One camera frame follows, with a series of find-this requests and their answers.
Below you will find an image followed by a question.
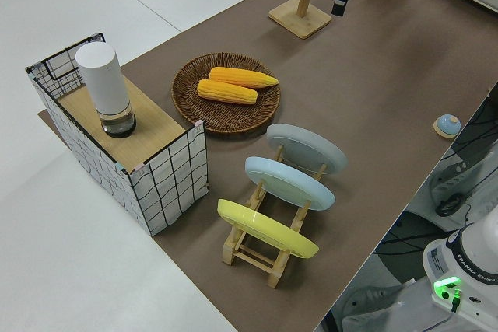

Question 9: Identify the grey plate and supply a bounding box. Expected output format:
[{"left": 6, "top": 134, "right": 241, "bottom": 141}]
[{"left": 265, "top": 123, "right": 348, "bottom": 176}]

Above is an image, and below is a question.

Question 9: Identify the brown wicker basket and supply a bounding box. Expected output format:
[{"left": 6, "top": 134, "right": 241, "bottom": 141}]
[{"left": 171, "top": 51, "right": 282, "bottom": 138}]

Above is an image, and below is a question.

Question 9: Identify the white cylindrical bottle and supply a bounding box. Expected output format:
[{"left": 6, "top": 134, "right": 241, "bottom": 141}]
[{"left": 75, "top": 43, "right": 138, "bottom": 139}]

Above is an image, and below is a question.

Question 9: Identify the black coiled cable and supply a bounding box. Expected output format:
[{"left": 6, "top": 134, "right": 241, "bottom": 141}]
[{"left": 435, "top": 194, "right": 468, "bottom": 217}]

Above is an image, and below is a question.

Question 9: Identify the shorter yellow corn cob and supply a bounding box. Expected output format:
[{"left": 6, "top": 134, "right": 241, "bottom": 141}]
[{"left": 197, "top": 79, "right": 258, "bottom": 106}]

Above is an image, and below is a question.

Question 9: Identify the light blue plate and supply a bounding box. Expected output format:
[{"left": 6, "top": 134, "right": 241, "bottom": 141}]
[{"left": 244, "top": 156, "right": 336, "bottom": 212}]

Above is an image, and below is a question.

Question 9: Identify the white metal pedestal frame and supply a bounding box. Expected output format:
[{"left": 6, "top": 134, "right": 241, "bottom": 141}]
[{"left": 342, "top": 281, "right": 433, "bottom": 332}]

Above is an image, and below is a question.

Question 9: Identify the brown table mat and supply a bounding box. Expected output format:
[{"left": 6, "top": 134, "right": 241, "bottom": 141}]
[{"left": 37, "top": 0, "right": 498, "bottom": 332}]

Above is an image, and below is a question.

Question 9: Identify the wire grid wooden shelf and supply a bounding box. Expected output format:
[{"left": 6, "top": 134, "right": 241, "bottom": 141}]
[{"left": 26, "top": 32, "right": 210, "bottom": 236}]

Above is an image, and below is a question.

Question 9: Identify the black base cable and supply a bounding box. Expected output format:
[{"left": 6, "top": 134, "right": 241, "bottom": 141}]
[{"left": 422, "top": 295, "right": 464, "bottom": 329}]

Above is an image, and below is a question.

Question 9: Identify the wooden plate rack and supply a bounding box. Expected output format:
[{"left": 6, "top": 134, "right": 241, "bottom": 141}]
[{"left": 222, "top": 144, "right": 328, "bottom": 289}]

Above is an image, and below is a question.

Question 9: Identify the longer yellow corn cob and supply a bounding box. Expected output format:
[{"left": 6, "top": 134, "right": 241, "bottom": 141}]
[{"left": 209, "top": 67, "right": 280, "bottom": 89}]

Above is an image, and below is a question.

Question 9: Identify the yellow plate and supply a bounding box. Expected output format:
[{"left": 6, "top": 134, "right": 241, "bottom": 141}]
[{"left": 216, "top": 198, "right": 321, "bottom": 260}]

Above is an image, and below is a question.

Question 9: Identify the blue desk bell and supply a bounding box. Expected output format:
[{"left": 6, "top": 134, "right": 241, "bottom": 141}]
[{"left": 433, "top": 114, "right": 462, "bottom": 138}]

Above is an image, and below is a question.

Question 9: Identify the wooden mug rack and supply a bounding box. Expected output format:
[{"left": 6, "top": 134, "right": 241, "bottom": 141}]
[{"left": 268, "top": 0, "right": 332, "bottom": 40}]

